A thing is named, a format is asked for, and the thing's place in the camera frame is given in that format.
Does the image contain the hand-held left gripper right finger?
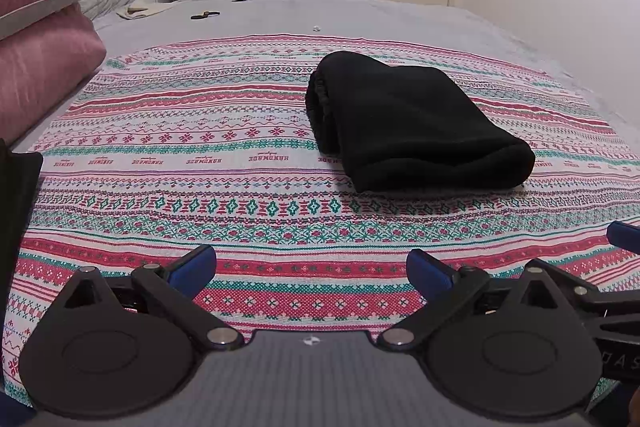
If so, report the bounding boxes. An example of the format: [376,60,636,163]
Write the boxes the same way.
[377,248,572,351]

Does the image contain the person's blue clothing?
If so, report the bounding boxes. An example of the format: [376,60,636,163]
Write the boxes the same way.
[0,392,26,427]

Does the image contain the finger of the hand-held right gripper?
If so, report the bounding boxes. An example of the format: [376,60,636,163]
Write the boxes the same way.
[565,282,640,319]
[606,221,640,254]

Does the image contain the black pants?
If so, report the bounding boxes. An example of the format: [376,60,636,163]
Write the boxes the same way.
[305,51,537,194]

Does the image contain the grey bed blanket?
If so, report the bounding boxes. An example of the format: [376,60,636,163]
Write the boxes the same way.
[92,0,640,128]

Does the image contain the patterned knit blanket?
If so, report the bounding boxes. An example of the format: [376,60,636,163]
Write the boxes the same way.
[0,33,640,413]

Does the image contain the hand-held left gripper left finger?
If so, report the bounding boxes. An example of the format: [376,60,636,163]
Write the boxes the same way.
[56,244,246,353]

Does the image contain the beige cloth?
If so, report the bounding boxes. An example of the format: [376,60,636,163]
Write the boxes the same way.
[116,1,176,20]

